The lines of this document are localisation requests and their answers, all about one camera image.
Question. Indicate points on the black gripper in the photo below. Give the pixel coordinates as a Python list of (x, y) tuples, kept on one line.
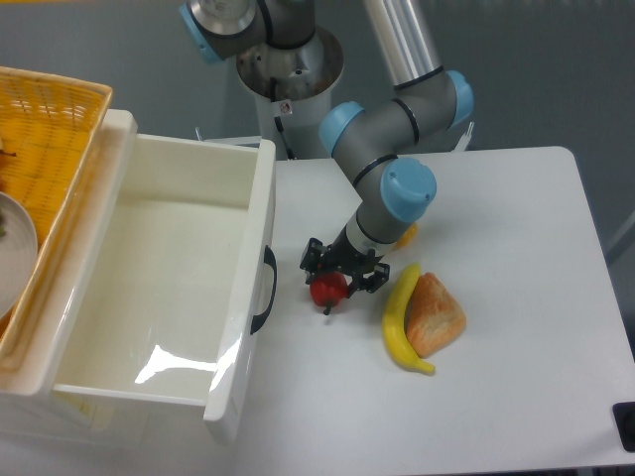
[(363, 268)]

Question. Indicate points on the red bell pepper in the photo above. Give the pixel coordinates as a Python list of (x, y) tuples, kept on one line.
[(328, 290)]

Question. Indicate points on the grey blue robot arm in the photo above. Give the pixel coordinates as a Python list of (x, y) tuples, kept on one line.
[(368, 146)]

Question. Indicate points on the yellow bell pepper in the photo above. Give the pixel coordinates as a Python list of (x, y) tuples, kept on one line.
[(408, 236)]

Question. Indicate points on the yellow banana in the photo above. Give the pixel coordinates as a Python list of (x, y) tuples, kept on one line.
[(393, 324)]

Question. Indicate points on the brown bread piece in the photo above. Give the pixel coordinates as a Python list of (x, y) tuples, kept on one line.
[(436, 318)]

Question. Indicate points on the white plastic drawer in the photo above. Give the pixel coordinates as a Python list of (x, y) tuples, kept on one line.
[(165, 321)]

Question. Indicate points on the black corner object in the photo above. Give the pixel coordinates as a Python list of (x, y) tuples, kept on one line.
[(624, 416)]

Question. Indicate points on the yellow woven basket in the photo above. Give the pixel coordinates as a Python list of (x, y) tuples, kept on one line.
[(48, 124)]

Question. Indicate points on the white plate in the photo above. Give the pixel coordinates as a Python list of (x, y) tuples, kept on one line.
[(19, 252)]

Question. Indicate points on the white drawer cabinet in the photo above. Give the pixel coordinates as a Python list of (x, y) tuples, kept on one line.
[(30, 403)]

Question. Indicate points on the black drawer handle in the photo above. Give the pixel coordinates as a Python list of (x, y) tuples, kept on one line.
[(268, 290)]

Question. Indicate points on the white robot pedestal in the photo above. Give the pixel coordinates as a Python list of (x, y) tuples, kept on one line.
[(292, 92)]

